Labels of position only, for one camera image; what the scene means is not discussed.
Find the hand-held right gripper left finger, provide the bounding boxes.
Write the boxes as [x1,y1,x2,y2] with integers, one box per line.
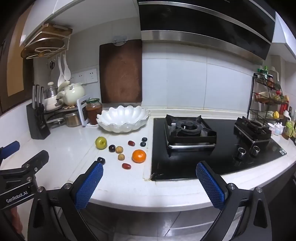
[27,160,104,241]

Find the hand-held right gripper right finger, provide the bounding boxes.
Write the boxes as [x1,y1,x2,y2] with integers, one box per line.
[196,161,273,241]

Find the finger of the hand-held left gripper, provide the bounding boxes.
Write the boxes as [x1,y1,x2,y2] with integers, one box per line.
[0,150,50,186]
[0,141,20,161]

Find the green apple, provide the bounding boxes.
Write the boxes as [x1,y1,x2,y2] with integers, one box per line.
[95,136,107,150]

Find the orange tangerine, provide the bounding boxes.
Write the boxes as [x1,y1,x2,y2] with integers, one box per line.
[132,149,147,163]

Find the white scalloped bowl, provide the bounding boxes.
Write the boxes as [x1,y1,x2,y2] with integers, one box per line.
[96,105,150,133]

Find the person's left hand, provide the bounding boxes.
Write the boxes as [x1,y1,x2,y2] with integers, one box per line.
[9,206,23,234]

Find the black knife block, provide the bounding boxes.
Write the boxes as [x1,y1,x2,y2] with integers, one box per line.
[26,103,51,140]

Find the steel pan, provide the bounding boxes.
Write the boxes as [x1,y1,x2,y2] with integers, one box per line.
[46,117,66,128]

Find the metal counter shelf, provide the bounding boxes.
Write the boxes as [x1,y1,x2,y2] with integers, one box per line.
[44,105,80,128]

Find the glass jar brown contents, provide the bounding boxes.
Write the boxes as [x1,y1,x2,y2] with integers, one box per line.
[65,112,80,127]

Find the black burner grate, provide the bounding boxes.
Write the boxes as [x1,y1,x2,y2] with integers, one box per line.
[165,114,217,145]
[233,117,272,144]

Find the steel pot with lid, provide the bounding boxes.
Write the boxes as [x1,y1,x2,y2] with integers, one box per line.
[43,82,61,99]

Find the white rectangular stand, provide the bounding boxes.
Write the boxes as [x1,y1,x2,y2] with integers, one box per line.
[77,95,91,127]

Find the green lid glass jar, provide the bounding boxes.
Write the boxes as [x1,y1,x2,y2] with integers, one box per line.
[85,98,103,126]

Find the cream ceramic kettle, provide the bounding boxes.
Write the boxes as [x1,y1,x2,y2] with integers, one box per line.
[57,81,85,106]

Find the white plastic spoon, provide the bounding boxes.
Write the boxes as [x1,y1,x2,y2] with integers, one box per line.
[63,54,71,81]
[57,56,65,87]

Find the white ceramic condiment jar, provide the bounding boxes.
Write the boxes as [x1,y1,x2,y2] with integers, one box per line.
[270,123,284,136]

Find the yellow green bottle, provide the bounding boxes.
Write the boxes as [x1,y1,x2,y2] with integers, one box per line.
[285,120,296,139]

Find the round wooden board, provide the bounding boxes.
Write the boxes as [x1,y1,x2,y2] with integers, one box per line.
[21,37,67,58]

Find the red label bottle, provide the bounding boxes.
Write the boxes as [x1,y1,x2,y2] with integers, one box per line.
[279,95,289,116]

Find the brown wooden cutting board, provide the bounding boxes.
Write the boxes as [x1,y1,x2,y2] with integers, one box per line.
[99,39,143,104]

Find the white plastic bottle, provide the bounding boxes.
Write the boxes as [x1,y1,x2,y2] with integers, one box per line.
[269,67,280,87]

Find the black range hood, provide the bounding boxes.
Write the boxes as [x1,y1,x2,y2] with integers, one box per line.
[137,0,277,65]

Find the brown wooden door frame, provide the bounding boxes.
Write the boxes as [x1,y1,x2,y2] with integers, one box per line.
[0,39,34,114]

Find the black wire spice rack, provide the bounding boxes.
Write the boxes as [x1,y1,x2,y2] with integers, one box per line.
[247,73,284,122]

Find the white wire wall rack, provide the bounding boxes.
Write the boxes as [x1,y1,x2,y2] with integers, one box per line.
[21,23,73,60]

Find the white wall cabinet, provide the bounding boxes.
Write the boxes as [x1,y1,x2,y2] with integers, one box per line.
[20,0,139,47]
[272,9,296,58]

